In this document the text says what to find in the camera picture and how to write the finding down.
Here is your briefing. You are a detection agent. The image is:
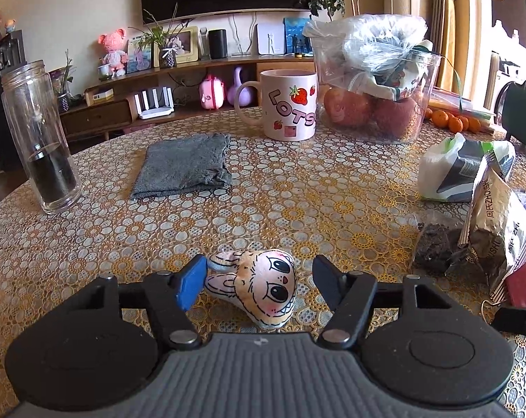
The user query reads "silver snack packet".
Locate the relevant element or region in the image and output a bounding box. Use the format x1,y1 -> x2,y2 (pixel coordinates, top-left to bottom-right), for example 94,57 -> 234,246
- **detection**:
458,152 -> 526,293

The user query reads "grey cloth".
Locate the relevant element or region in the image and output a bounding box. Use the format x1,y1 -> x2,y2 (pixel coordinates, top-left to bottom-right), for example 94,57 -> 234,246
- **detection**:
129,133 -> 233,201

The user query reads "green plant in vase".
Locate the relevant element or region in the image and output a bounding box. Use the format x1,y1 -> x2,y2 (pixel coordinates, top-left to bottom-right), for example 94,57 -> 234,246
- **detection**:
129,3 -> 195,69

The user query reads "white printed paper bag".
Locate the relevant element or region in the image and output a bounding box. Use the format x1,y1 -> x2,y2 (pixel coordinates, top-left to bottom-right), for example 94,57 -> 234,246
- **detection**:
345,40 -> 434,102

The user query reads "pink bear figure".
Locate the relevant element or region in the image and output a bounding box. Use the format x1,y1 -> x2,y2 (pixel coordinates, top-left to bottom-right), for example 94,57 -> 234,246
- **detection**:
98,28 -> 129,78

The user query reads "pink toy suitcase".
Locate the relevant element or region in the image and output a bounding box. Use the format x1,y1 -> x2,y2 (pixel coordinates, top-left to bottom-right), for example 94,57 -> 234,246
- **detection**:
198,73 -> 226,110

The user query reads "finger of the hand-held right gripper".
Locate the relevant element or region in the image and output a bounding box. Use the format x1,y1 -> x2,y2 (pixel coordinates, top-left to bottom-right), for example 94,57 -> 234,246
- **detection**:
491,306 -> 526,336

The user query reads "yellow box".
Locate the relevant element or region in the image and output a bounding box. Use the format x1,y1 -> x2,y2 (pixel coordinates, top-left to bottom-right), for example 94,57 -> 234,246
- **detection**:
85,87 -> 115,106

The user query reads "white flat device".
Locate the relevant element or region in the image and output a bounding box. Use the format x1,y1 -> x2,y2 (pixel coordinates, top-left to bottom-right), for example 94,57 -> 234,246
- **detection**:
257,23 -> 285,55

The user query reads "purple vase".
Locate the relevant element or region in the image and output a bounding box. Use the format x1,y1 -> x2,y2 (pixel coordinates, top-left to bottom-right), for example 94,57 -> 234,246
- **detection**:
227,66 -> 259,107

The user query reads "yellow curtain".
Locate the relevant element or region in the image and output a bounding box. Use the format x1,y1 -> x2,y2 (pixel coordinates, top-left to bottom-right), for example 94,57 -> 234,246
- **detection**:
427,0 -> 461,94

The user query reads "bunny plush toy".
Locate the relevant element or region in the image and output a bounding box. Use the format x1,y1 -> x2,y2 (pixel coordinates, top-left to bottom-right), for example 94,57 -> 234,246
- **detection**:
204,248 -> 297,330

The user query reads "blue picture card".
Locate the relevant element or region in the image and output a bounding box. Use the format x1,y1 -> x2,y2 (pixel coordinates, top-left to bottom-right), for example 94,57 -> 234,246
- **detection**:
126,37 -> 153,74

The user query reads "clear glass bottle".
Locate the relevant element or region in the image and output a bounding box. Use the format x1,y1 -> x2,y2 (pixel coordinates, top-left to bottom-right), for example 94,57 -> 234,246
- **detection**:
0,60 -> 83,215

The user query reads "pile of small oranges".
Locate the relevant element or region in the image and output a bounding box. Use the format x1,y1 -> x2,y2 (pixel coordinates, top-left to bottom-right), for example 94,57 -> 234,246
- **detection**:
427,87 -> 496,128

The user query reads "lace patterned desktop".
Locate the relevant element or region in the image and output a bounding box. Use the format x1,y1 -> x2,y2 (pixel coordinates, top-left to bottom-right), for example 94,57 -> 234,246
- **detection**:
0,107 -> 526,418

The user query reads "black speaker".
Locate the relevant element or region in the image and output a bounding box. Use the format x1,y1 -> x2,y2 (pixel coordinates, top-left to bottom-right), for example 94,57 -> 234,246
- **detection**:
208,29 -> 228,60

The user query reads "washing machine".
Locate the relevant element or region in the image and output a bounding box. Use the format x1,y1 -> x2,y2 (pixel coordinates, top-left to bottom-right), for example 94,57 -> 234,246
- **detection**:
484,49 -> 526,115

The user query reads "wooden television stand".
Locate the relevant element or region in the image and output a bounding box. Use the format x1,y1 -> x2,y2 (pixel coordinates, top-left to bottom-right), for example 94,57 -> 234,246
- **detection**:
57,53 -> 318,141

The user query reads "blue book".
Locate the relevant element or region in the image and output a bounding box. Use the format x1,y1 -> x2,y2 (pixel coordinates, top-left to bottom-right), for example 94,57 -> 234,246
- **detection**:
284,17 -> 314,56

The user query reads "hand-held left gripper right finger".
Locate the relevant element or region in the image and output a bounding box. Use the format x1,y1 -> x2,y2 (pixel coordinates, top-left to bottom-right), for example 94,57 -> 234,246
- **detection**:
312,255 -> 448,350

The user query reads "white antenna router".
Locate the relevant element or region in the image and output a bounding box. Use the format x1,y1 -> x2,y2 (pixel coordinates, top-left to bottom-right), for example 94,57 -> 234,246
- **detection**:
134,88 -> 175,121

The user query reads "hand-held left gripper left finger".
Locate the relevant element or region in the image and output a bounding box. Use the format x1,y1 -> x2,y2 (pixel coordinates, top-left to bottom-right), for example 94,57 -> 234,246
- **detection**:
76,255 -> 208,351

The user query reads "cream photo frame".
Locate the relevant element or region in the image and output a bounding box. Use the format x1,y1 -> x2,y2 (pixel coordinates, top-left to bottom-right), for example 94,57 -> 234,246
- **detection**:
152,25 -> 199,69

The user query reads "clear plastic tub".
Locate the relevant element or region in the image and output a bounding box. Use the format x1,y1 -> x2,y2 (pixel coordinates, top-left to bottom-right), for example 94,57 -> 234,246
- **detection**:
311,35 -> 443,145

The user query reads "black dried food bag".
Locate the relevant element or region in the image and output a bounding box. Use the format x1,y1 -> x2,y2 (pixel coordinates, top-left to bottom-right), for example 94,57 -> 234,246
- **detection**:
410,210 -> 469,276

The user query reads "plant in dark vase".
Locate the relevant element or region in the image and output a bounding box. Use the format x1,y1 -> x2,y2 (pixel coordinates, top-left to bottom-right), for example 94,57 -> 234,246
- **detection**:
49,49 -> 77,113

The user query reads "pink strawberry mug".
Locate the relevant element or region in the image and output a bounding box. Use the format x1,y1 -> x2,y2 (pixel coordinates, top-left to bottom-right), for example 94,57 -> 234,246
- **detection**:
234,69 -> 319,142

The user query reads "green orange desk organizer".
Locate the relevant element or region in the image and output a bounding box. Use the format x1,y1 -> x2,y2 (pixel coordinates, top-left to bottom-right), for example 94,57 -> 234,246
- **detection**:
501,79 -> 526,158

